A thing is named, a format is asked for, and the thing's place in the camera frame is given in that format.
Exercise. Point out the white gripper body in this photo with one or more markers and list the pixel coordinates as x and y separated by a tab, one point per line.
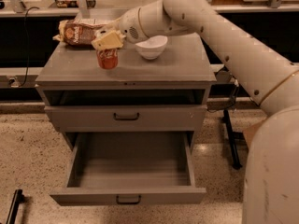
129	25

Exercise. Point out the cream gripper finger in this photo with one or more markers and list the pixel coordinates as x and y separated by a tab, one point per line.
109	40
112	27

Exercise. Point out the red coke can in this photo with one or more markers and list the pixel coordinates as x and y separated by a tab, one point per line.
108	58

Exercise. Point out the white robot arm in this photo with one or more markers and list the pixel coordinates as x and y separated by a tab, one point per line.
271	186

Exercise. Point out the closed grey upper drawer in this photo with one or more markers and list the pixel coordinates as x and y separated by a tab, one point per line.
126	118

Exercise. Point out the grey drawer cabinet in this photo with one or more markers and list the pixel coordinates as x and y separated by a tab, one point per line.
180	76

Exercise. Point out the open grey bottom drawer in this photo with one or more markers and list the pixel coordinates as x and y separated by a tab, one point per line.
134	168

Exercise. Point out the brown chip bag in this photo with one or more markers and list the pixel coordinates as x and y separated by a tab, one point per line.
78	32

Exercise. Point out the white ceramic bowl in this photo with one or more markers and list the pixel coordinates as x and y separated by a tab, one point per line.
152	48

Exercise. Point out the brown cardboard box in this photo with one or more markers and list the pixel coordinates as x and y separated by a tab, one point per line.
251	131

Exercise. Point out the black bar bottom left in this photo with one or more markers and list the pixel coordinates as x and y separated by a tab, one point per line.
17	200

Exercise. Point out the black stand with cables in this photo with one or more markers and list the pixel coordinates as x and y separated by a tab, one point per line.
228	87

